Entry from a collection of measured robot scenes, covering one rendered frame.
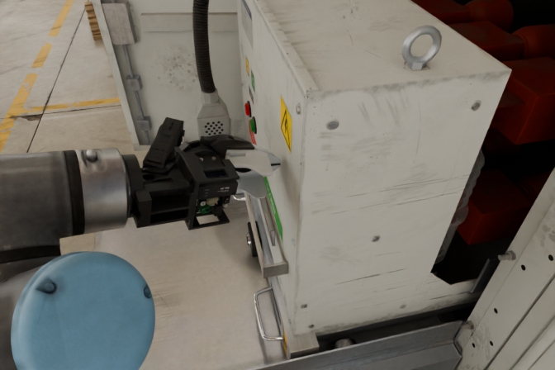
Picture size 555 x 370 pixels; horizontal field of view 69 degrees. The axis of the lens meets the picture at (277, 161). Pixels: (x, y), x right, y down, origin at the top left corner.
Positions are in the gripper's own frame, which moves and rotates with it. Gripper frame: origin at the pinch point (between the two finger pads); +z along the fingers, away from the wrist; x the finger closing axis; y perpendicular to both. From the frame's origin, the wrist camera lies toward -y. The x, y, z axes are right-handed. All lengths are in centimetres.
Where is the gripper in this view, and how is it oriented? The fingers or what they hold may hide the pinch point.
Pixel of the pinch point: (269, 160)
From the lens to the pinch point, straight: 57.0
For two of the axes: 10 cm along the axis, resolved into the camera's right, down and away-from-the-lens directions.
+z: 8.5, -0.9, 5.1
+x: 2.3, -8.2, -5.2
